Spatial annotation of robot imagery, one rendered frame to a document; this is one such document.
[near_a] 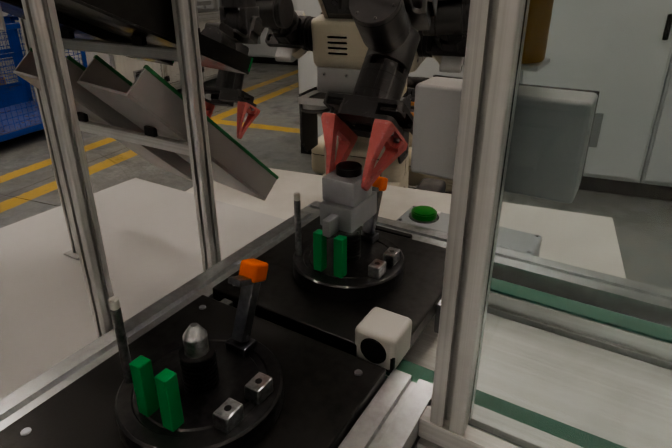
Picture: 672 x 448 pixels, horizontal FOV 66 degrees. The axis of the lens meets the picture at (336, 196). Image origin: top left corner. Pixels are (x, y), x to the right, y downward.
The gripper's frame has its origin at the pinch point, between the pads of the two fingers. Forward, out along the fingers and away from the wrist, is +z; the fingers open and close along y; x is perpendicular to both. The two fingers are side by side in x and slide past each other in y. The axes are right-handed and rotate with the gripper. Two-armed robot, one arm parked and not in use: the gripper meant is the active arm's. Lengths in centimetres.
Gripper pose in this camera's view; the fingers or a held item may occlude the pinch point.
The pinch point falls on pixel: (348, 179)
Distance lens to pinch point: 59.9
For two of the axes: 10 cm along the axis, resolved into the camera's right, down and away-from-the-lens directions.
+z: -3.2, 9.3, -1.8
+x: 4.2, 3.1, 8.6
